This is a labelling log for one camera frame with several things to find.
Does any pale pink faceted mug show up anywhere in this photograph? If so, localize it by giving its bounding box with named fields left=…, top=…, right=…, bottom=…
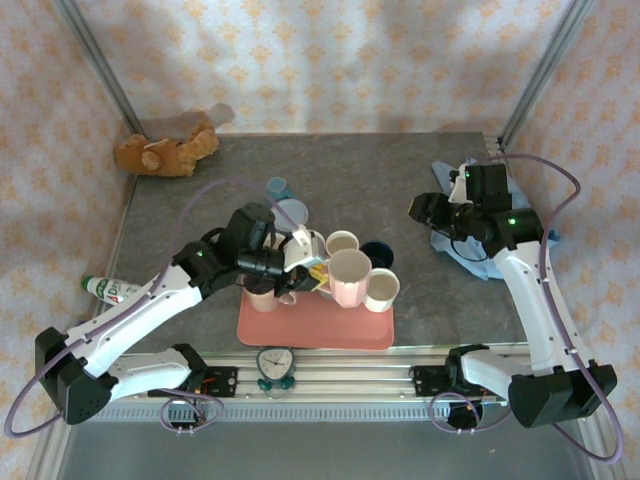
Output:
left=323, top=248, right=374, bottom=311

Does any salmon pink mug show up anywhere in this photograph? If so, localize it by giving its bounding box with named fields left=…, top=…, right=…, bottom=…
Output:
left=243, top=279, right=300, bottom=314

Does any light pink mug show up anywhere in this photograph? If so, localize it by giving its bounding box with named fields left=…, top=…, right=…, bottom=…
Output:
left=324, top=229, right=361, bottom=257

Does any dark blue mug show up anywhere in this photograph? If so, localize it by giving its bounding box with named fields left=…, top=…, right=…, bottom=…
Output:
left=359, top=240, right=396, bottom=271

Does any white faceted mug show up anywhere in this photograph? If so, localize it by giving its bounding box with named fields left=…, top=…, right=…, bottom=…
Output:
left=363, top=267, right=401, bottom=314

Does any small blue mug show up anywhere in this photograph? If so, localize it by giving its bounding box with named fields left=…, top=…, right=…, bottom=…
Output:
left=264, top=177, right=291, bottom=200

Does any light blue shirt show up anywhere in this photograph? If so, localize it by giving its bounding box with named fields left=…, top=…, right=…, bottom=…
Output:
left=430, top=157, right=559, bottom=282

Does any pink plastic tray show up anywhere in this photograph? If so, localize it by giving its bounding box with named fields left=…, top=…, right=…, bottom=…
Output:
left=236, top=287, right=396, bottom=352

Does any teal alarm clock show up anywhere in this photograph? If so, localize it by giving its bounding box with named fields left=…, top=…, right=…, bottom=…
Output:
left=254, top=346, right=298, bottom=400

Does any brown teddy bear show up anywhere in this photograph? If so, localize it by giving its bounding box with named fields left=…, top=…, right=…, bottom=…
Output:
left=113, top=119, right=220, bottom=179

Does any white bottle with green cap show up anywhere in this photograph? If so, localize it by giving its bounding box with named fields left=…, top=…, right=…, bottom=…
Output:
left=81, top=274, right=145, bottom=307

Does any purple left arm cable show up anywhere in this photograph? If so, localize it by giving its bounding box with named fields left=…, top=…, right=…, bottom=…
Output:
left=8, top=177, right=306, bottom=436

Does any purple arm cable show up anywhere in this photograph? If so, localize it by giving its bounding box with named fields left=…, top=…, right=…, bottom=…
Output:
left=430, top=153, right=624, bottom=464
left=8, top=177, right=306, bottom=436

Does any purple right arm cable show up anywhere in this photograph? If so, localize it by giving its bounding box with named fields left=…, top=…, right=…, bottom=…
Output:
left=430, top=153, right=624, bottom=464

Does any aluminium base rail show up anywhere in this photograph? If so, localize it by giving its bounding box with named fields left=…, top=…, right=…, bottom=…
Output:
left=52, top=349, right=600, bottom=404

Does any grey slotted cable duct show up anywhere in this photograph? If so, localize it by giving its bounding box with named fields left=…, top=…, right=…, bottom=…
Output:
left=73, top=405, right=451, bottom=423

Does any aluminium frame post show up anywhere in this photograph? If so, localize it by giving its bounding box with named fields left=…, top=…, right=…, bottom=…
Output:
left=499, top=0, right=595, bottom=147
left=52, top=0, right=147, bottom=141

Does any black cable junction box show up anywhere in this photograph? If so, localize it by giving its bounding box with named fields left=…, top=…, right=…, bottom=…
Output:
left=447, top=402, right=485, bottom=432

